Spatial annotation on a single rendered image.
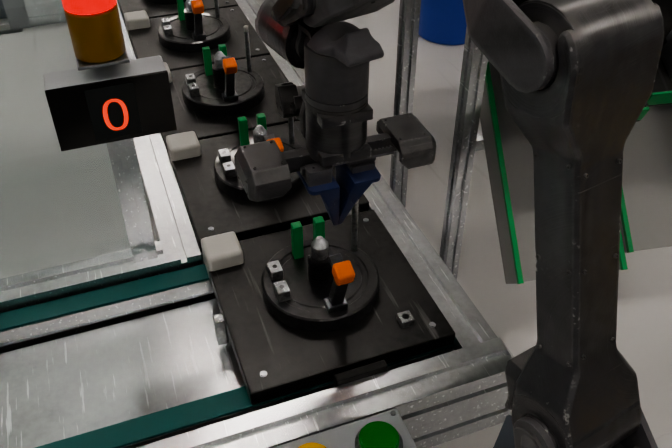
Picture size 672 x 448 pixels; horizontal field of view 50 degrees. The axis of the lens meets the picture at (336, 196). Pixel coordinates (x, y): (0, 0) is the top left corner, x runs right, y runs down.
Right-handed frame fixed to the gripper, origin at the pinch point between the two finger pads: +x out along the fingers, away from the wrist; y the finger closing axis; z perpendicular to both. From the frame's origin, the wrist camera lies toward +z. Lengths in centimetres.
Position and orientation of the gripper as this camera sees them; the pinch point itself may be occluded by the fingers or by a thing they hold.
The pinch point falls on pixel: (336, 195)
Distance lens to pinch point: 72.2
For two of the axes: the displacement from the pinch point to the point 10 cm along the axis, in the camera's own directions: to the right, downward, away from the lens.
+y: -9.4, 2.1, -2.7
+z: -3.5, -5.8, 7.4
